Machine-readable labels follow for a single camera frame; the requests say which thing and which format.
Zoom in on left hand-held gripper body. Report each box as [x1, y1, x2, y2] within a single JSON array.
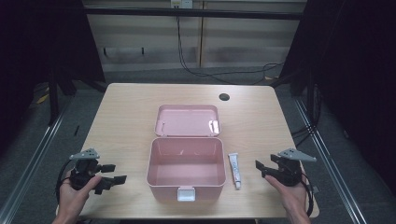
[[68, 147, 104, 191]]

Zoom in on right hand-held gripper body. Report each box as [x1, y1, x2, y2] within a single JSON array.
[[270, 147, 318, 188]]

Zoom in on white ointment tube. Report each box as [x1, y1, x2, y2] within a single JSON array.
[[228, 152, 243, 191]]

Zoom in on pink storage box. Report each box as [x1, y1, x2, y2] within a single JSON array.
[[146, 104, 228, 203]]

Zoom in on person's right hand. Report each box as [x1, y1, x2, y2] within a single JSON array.
[[263, 175, 311, 217]]

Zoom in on person's left hand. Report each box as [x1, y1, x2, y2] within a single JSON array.
[[55, 175, 103, 218]]

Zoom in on yellow floor tape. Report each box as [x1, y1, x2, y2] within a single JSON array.
[[35, 92, 50, 105]]

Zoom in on dark curtain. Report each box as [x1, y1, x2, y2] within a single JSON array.
[[278, 0, 396, 195], [0, 0, 106, 157]]

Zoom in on light wooden cabinet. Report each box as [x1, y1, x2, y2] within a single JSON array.
[[82, 0, 308, 73]]

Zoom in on black horizontal metal bar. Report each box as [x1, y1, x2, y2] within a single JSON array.
[[83, 7, 304, 21]]

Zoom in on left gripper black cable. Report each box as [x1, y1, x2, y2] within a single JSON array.
[[55, 158, 76, 204]]

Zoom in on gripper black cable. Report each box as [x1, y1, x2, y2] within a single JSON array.
[[299, 171, 316, 217], [55, 158, 76, 204]]

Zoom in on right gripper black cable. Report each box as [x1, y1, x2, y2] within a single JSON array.
[[299, 171, 316, 217]]

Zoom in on black floor cables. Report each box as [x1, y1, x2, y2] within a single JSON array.
[[290, 83, 323, 148]]

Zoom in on silver floor rail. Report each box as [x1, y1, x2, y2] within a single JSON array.
[[0, 101, 73, 224], [293, 98, 370, 224]]

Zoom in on long black wall cable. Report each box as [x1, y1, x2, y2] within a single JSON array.
[[176, 7, 285, 86]]

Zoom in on white wall socket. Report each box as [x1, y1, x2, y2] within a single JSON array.
[[170, 0, 194, 9]]

